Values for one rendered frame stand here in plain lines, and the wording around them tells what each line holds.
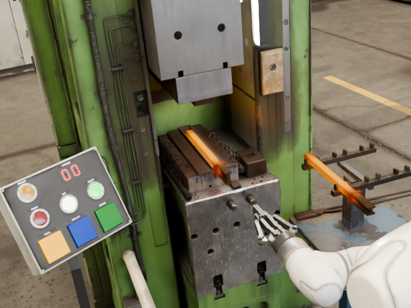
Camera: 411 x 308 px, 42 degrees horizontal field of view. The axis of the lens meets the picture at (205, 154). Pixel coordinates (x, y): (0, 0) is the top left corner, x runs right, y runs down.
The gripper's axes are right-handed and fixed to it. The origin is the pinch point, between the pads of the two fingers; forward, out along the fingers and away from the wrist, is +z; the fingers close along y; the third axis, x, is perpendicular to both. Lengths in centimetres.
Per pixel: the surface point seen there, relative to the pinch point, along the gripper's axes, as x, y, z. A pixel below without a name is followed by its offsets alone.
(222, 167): 2.3, -0.3, 30.3
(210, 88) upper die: 30.9, -0.4, 34.9
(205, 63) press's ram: 40, -1, 35
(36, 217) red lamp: 10, -65, 15
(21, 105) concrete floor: -99, -76, 441
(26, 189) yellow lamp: 18, -66, 19
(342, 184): -1.9, 33.6, 5.3
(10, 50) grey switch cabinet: -67, -76, 560
